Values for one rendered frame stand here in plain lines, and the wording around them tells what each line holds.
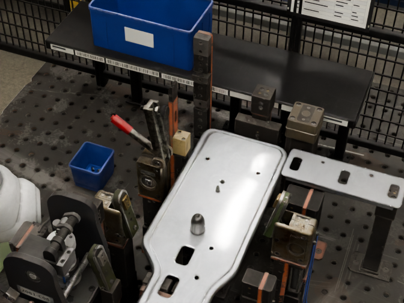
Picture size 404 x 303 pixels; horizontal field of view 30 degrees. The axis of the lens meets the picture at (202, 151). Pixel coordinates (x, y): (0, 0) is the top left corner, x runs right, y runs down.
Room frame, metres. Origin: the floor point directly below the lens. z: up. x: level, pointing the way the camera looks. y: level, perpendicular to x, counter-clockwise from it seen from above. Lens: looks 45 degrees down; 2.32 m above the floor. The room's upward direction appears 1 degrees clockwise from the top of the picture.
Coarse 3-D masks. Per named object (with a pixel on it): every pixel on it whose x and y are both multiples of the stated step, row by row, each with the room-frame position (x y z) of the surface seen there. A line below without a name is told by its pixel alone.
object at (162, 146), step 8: (152, 104) 1.25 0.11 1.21; (144, 112) 1.23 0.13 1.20; (152, 112) 1.23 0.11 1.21; (160, 112) 1.23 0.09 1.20; (168, 112) 1.24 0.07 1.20; (152, 120) 1.23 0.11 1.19; (160, 120) 1.25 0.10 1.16; (152, 128) 1.23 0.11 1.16; (160, 128) 1.25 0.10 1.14; (152, 136) 1.23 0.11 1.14; (160, 136) 1.25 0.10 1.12; (152, 144) 1.23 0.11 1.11; (160, 144) 1.22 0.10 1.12; (160, 152) 1.22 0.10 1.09; (168, 152) 1.25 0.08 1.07
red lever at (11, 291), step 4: (0, 284) 0.85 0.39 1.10; (0, 288) 0.84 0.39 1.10; (4, 288) 0.84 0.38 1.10; (8, 288) 0.84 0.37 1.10; (12, 288) 0.84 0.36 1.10; (4, 292) 0.83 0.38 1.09; (8, 292) 0.83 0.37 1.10; (12, 292) 0.83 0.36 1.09; (16, 292) 0.84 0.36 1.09; (4, 296) 0.83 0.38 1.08; (8, 296) 0.83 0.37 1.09; (12, 296) 0.83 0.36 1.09; (16, 296) 0.83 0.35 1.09; (8, 300) 0.83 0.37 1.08; (12, 300) 0.82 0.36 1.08
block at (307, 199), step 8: (296, 192) 1.20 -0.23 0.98; (304, 192) 1.20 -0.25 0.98; (312, 192) 1.20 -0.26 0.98; (320, 192) 1.20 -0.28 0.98; (296, 200) 1.18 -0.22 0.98; (304, 200) 1.18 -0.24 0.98; (312, 200) 1.18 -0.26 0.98; (320, 200) 1.18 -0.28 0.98; (288, 208) 1.17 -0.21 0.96; (296, 208) 1.16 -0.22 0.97; (304, 208) 1.15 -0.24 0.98; (312, 208) 1.15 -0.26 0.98; (320, 208) 1.18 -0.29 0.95; (312, 216) 1.15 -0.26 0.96; (304, 272) 1.15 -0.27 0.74; (304, 280) 1.14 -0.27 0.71
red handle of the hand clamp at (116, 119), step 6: (114, 120) 1.27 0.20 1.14; (120, 120) 1.27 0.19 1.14; (120, 126) 1.27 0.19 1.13; (126, 126) 1.27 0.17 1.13; (126, 132) 1.26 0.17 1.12; (132, 132) 1.26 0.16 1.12; (138, 132) 1.27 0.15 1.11; (138, 138) 1.25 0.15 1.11; (144, 138) 1.26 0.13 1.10; (144, 144) 1.25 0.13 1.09; (150, 144) 1.25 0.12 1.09; (150, 150) 1.24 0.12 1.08
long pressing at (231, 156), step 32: (192, 160) 1.28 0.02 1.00; (224, 160) 1.29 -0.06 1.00; (256, 160) 1.29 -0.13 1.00; (192, 192) 1.18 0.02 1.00; (224, 192) 1.18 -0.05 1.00; (256, 192) 1.18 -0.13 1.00; (160, 224) 1.08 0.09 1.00; (224, 224) 1.09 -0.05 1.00; (256, 224) 1.09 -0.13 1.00; (160, 256) 0.99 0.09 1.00; (192, 256) 1.00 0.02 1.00; (224, 256) 1.00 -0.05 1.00; (160, 288) 0.91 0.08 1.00; (192, 288) 0.91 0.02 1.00
